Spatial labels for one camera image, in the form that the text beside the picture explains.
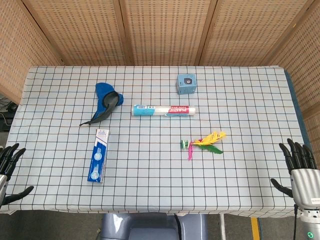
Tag colourful feather shuttlecock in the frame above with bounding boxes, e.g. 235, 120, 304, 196
180, 130, 228, 161

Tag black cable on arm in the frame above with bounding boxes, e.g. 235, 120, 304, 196
293, 203, 300, 240

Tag light blue checked tablecloth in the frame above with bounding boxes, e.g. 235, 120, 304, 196
0, 65, 308, 216

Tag yellow floor tape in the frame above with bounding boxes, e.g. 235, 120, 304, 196
250, 216, 260, 240

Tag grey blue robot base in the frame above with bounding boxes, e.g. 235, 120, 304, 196
99, 213, 208, 240

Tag dark grey cloth strip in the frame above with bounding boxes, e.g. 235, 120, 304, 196
79, 91, 120, 126

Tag woven wooden screen panel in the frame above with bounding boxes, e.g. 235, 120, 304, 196
119, 0, 218, 67
262, 0, 320, 161
21, 0, 135, 67
198, 0, 315, 66
0, 0, 63, 105

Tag black cable on base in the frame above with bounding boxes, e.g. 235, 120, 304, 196
174, 214, 181, 240

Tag black floor cables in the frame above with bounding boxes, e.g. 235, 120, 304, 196
0, 94, 19, 132

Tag blue white toothpaste box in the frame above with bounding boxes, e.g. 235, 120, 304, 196
87, 128, 111, 185

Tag plastic wrap roll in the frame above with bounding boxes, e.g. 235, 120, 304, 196
131, 104, 197, 118

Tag white table leg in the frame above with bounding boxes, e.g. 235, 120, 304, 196
219, 214, 225, 240

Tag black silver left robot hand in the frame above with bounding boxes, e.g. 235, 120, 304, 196
0, 142, 35, 206

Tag small light blue box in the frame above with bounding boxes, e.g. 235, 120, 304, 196
176, 73, 197, 96

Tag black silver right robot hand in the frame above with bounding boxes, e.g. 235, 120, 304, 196
270, 138, 320, 210

